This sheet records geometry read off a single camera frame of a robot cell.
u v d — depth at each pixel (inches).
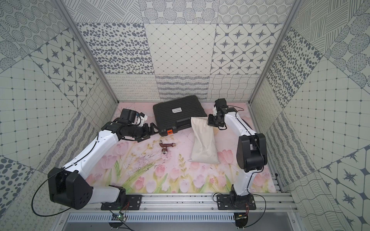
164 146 36.6
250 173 21.0
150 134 28.0
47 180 16.0
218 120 31.4
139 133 27.4
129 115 25.3
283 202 29.5
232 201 26.4
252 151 19.3
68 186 15.6
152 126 28.7
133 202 29.3
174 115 40.6
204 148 33.6
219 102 29.9
